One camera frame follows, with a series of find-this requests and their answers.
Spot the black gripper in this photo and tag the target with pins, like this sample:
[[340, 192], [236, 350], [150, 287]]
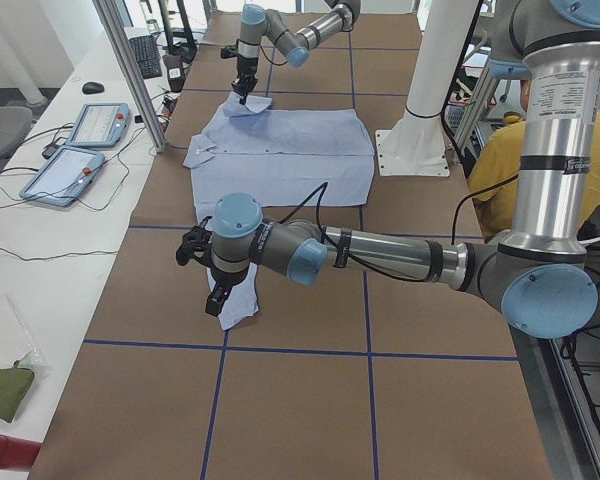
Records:
[[244, 67], [223, 282]]

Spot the light blue striped shirt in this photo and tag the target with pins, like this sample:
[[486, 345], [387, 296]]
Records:
[[279, 157]]

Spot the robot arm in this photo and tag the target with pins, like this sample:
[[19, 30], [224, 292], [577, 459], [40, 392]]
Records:
[[531, 272], [257, 22]]

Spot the black keyboard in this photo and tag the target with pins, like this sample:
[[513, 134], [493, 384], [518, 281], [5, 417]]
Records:
[[146, 54]]

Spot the upper teach pendant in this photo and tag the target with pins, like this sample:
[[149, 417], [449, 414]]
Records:
[[99, 125]]

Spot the teach pendant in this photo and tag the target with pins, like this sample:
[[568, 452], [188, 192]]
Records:
[[99, 125], [64, 177]]

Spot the black computer mouse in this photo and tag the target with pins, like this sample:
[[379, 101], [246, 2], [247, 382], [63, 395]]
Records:
[[91, 88]]

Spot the lower teach pendant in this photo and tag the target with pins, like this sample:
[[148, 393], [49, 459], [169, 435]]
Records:
[[64, 177]]

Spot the green folded cloth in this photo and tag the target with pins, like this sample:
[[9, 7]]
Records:
[[15, 383]]

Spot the grey office chair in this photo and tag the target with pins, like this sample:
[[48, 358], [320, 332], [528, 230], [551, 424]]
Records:
[[15, 123]]

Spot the red cylinder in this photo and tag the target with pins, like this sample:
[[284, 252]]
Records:
[[17, 454]]

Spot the person in yellow shirt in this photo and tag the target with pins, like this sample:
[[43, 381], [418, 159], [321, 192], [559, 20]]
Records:
[[499, 160]]

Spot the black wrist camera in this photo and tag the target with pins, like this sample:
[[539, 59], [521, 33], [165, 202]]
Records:
[[196, 245], [228, 52]]

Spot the aluminium frame post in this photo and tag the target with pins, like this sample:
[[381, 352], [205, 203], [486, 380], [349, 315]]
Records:
[[113, 26]]

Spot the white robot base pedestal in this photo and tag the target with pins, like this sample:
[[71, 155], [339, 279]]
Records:
[[415, 146]]

